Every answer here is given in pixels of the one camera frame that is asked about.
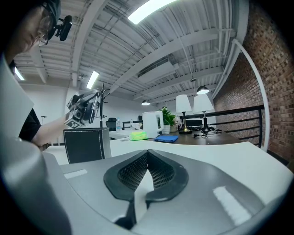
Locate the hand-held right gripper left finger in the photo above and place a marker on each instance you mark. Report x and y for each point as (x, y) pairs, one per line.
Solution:
(125, 183)

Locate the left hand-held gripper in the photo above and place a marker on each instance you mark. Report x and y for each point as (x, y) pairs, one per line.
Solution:
(79, 110)

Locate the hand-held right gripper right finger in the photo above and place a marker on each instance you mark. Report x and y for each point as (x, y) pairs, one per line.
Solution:
(171, 182)

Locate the black leather pen holder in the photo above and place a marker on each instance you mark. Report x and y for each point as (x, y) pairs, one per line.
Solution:
(83, 145)

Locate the person's left forearm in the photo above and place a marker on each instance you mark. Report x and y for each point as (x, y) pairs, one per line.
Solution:
(51, 132)

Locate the black coat rack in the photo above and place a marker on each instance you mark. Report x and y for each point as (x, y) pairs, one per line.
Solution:
(102, 91)

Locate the long ceiling light panel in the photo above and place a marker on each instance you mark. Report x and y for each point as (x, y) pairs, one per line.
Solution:
(92, 80)
(149, 10)
(18, 74)

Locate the black office chair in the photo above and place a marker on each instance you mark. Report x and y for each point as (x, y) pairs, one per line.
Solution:
(112, 124)

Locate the clear water bottle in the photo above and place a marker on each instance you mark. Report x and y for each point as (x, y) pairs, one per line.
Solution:
(118, 125)

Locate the blue cloth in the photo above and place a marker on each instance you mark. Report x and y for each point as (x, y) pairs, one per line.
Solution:
(166, 138)

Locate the green sponge pack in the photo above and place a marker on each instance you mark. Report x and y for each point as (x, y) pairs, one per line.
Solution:
(137, 136)

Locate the black short sleeve shirt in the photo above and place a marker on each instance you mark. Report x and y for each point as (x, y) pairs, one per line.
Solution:
(29, 125)

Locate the pale flower bunch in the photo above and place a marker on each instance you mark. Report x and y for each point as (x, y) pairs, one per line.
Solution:
(178, 122)

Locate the white electric kettle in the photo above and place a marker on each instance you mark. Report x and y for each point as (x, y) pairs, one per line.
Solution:
(151, 124)

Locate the green potted plant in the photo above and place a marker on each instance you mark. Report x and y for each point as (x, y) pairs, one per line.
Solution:
(167, 119)

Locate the black dome pendant lamp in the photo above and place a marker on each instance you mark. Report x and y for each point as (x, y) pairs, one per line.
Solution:
(202, 90)
(145, 103)

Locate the white shade brass table lamp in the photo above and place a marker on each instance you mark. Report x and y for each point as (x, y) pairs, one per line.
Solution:
(183, 104)

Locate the white shade black table lamp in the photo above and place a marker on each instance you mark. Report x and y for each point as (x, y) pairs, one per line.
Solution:
(203, 104)

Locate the white ceiling air conditioner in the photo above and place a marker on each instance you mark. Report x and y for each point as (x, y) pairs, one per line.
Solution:
(158, 70)

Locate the thin-framed eyeglasses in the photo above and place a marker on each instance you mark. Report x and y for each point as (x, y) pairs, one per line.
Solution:
(44, 23)

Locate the person's head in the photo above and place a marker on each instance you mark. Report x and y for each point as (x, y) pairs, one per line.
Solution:
(27, 29)

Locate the black metal railing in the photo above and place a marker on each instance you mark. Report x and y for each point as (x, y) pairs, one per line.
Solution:
(239, 110)

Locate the white curved pipe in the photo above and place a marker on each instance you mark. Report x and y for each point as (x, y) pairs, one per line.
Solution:
(257, 78)

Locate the black head-worn camera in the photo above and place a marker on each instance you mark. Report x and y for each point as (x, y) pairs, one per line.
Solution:
(65, 27)

